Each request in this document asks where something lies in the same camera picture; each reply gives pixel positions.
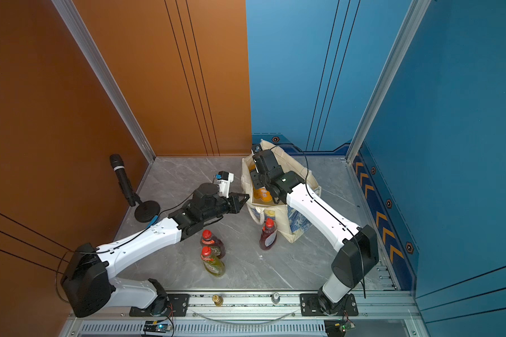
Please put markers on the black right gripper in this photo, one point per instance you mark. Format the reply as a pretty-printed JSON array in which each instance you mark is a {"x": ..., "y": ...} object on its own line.
[{"x": 255, "y": 175}]

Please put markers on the silver knob on rail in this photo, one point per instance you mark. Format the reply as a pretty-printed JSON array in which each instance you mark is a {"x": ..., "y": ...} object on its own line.
[{"x": 275, "y": 298}]

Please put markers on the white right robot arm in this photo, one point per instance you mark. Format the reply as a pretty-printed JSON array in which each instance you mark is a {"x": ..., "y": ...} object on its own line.
[{"x": 356, "y": 246}]

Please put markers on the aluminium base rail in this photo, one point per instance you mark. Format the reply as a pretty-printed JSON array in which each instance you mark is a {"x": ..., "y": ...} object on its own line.
[{"x": 193, "y": 313}]

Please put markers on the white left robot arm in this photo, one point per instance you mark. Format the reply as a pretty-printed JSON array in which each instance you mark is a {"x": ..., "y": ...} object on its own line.
[{"x": 91, "y": 282}]

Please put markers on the green soap bottle red cap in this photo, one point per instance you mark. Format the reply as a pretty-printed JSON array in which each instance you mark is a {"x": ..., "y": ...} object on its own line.
[{"x": 212, "y": 262}]

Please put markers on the dark red soap bottle right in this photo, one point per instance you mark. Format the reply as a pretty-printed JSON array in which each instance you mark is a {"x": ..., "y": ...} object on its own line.
[{"x": 268, "y": 235}]

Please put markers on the brass knob on rail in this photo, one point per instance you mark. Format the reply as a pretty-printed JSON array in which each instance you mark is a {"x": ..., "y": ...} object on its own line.
[{"x": 218, "y": 300}]

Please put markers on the dark red soap bottle left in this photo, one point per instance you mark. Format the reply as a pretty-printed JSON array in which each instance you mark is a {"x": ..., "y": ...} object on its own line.
[{"x": 209, "y": 239}]

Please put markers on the dark red soap bottle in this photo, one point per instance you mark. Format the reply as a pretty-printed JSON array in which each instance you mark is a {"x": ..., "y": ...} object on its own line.
[
  {"x": 268, "y": 235},
  {"x": 209, "y": 239}
]

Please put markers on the green circuit board left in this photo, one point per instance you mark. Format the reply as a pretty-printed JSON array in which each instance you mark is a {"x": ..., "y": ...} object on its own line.
[{"x": 158, "y": 328}]

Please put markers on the black microphone on stand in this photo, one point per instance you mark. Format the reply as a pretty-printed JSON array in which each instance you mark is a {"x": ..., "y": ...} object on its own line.
[{"x": 144, "y": 211}]

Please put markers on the circuit board right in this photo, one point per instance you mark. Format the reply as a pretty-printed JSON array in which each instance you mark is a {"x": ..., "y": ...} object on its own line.
[{"x": 338, "y": 328}]

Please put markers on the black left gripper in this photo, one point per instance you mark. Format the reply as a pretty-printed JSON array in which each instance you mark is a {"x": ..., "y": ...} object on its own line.
[{"x": 239, "y": 205}]

